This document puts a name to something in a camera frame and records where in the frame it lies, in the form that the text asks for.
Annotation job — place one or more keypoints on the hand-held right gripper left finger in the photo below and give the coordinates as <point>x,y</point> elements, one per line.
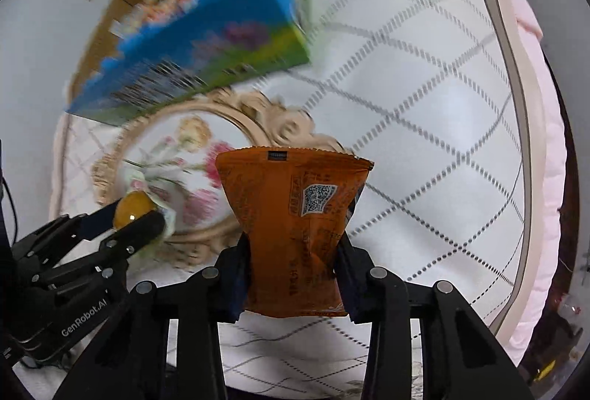
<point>233,285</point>

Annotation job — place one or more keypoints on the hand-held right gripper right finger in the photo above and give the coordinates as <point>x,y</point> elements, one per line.
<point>350,285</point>

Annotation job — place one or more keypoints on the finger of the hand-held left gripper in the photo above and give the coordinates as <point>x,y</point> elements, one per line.
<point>143,227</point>
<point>99,218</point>

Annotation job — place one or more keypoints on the clear packet with brown jelly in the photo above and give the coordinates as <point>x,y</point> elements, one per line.
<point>133,208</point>

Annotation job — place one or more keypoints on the orange snack packet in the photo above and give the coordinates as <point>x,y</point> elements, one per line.
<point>276,220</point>

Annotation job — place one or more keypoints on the white quilted mattress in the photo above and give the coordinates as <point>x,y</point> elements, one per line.
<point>415,105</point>

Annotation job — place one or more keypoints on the blue and green snack box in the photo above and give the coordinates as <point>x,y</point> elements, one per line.
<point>207,40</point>

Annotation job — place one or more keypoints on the pink blanket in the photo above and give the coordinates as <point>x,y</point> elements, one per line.
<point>548,151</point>

